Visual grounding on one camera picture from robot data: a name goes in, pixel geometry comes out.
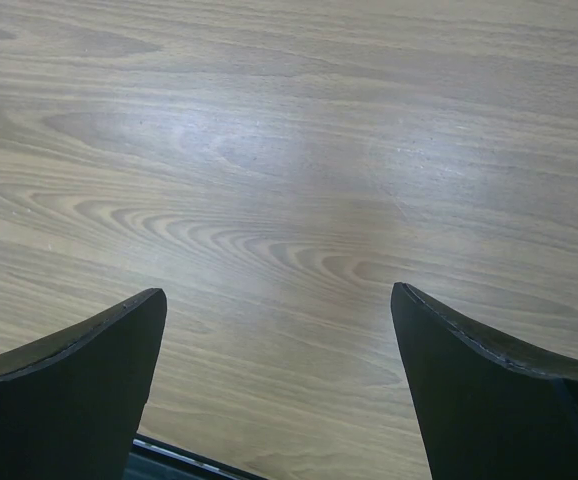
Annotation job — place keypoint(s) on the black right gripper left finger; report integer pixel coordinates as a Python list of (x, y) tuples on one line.
[(71, 402)]

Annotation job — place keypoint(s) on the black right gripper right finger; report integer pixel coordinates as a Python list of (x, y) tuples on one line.
[(489, 405)]

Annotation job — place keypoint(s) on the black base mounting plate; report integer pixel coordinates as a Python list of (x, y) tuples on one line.
[(156, 460)]

